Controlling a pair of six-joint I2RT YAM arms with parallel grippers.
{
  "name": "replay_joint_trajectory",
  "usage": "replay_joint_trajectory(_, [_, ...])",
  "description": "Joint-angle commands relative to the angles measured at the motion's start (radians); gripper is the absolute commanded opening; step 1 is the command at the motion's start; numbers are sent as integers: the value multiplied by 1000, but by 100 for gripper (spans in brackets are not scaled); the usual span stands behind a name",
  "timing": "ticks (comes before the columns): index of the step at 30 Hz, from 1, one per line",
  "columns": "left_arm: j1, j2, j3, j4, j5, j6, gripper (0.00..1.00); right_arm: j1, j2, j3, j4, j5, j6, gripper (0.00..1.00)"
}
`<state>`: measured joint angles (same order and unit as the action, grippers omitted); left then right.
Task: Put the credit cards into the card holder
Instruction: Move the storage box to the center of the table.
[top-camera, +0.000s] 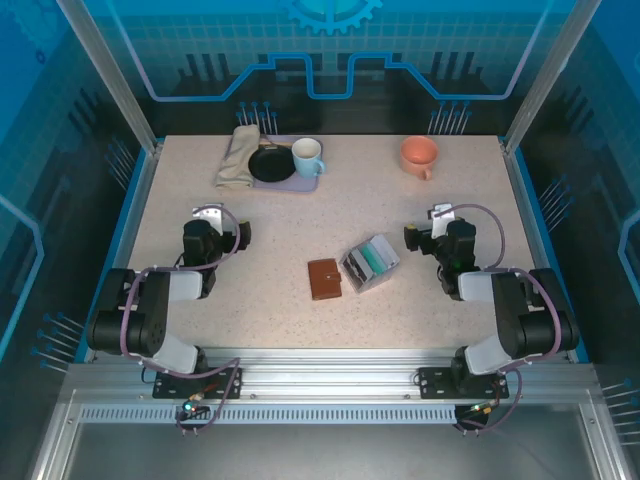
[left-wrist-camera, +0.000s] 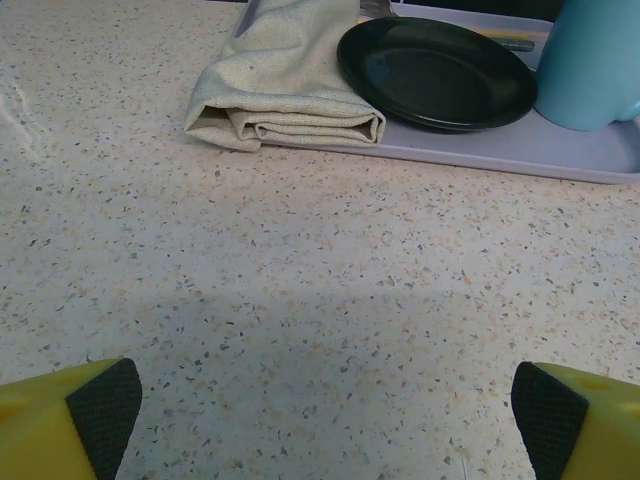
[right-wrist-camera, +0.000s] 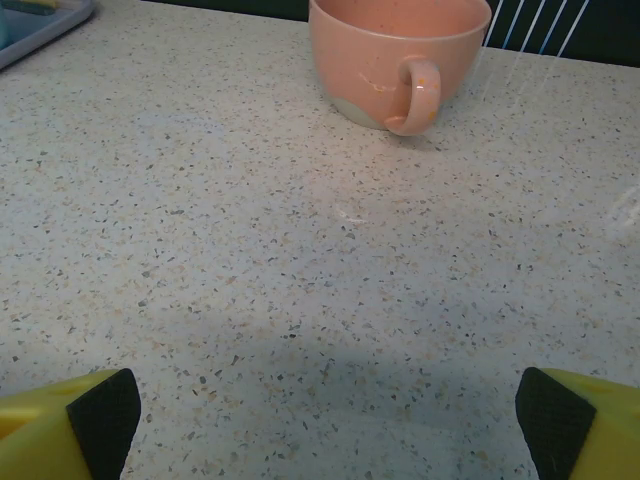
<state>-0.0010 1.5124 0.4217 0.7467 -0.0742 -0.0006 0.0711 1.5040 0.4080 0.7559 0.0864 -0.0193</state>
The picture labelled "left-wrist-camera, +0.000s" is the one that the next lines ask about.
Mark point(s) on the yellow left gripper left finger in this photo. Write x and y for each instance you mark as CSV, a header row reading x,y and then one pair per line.
x,y
45,430

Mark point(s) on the black plate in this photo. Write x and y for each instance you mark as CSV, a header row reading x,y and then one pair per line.
x,y
435,75

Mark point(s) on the lavender tray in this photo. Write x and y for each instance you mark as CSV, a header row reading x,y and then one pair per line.
x,y
500,150

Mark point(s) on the beige folded cloth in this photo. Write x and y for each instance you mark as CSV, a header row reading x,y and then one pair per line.
x,y
280,80

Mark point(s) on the light blue mug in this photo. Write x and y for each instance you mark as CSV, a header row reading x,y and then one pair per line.
x,y
590,65

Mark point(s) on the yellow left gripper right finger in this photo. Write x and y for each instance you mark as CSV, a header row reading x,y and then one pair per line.
x,y
595,430

